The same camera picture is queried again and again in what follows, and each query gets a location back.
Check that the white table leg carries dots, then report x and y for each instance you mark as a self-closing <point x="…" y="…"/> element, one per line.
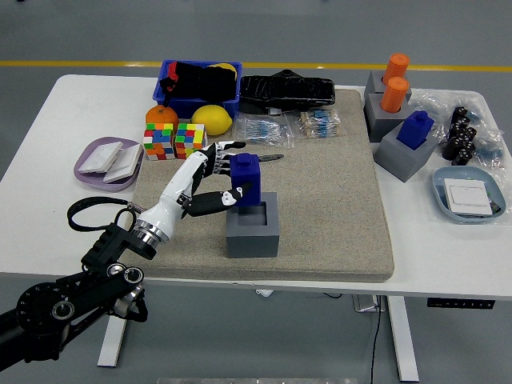
<point x="116" y="344"/>
<point x="402" y="340"/>

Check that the yellow item in bin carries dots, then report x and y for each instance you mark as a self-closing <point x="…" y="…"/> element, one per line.
<point x="224" y="66"/>

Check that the small green circuit part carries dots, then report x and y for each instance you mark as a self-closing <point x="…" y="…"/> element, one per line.
<point x="495" y="208"/>

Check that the black cloth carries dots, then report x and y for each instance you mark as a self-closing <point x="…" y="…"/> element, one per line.
<point x="200" y="82"/>

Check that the white switch panel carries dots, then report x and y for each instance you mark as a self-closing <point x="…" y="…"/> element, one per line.
<point x="100" y="157"/>
<point x="466" y="198"/>
<point x="126" y="164"/>

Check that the clear bag of blue resistors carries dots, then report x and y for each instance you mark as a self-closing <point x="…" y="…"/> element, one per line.
<point x="320" y="122"/>
<point x="260" y="130"/>

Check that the black pen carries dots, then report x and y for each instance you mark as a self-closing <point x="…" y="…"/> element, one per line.
<point x="272" y="157"/>

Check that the blue plastic bin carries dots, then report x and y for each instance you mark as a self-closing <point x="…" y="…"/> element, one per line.
<point x="188" y="105"/>

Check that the black table control panel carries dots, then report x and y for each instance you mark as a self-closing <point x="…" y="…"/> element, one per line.
<point x="460" y="304"/>

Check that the blue square seal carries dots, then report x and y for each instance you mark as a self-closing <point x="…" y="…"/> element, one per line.
<point x="250" y="172"/>
<point x="414" y="132"/>

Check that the orange cylinder seal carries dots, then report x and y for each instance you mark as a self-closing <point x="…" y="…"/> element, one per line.
<point x="394" y="96"/>
<point x="397" y="66"/>

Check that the yellow lemon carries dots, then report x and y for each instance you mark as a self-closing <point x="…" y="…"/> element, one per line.
<point x="212" y="119"/>

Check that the white box under table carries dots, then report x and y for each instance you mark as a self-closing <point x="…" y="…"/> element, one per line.
<point x="366" y="304"/>

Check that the grey seal holder block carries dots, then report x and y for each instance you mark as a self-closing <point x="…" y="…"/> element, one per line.
<point x="374" y="84"/>
<point x="400" y="160"/>
<point x="378" y="120"/>
<point x="252" y="244"/>

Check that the black capacitor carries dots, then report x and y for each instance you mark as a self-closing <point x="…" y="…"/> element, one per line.
<point x="456" y="129"/>
<point x="460" y="114"/>
<point x="470" y="134"/>
<point x="453" y="142"/>
<point x="449" y="153"/>
<point x="464" y="122"/>
<point x="467" y="146"/>
<point x="461" y="158"/>

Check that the beige foam mat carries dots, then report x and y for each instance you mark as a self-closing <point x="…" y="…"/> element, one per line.
<point x="320" y="200"/>

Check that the red item in bin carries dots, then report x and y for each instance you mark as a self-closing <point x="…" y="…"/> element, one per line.
<point x="172" y="74"/>

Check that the blue-grey tray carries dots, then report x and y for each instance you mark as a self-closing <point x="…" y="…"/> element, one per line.
<point x="440" y="188"/>

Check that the orange fruit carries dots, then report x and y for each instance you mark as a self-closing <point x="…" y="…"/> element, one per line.
<point x="162" y="115"/>

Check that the purple tray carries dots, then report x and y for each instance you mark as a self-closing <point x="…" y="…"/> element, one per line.
<point x="86" y="178"/>

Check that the clear plastic bags of parts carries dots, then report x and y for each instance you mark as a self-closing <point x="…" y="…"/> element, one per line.
<point x="432" y="104"/>

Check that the colourful puzzle cube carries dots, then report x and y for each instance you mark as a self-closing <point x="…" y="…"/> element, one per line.
<point x="159" y="140"/>
<point x="191" y="140"/>

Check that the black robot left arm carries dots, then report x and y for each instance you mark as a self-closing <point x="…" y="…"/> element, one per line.
<point x="80" y="296"/>

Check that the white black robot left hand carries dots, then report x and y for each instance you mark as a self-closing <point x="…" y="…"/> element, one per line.
<point x="180" y="188"/>

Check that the small white bracket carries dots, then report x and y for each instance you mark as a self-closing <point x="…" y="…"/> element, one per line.
<point x="265" y="293"/>

